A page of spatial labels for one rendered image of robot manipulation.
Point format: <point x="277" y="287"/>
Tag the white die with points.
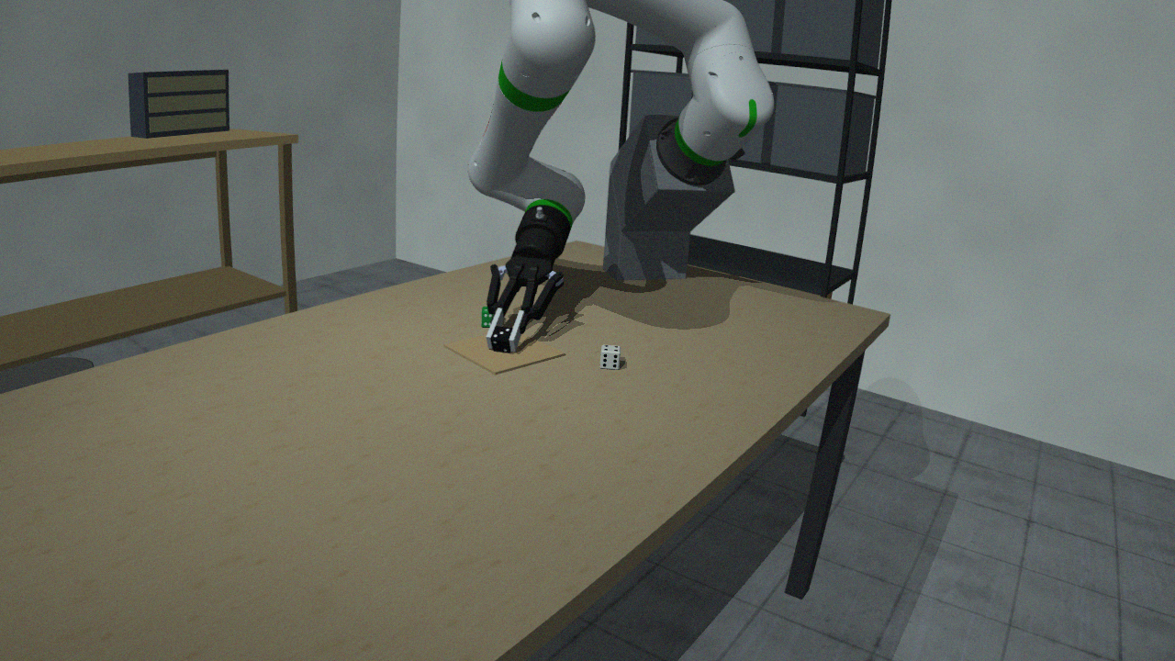
<point x="610" y="357"/>

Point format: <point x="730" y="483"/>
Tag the tan square mat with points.
<point x="529" y="351"/>

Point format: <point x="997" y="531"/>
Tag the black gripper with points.
<point x="537" y="248"/>

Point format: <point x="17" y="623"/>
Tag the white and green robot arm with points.
<point x="549" y="44"/>

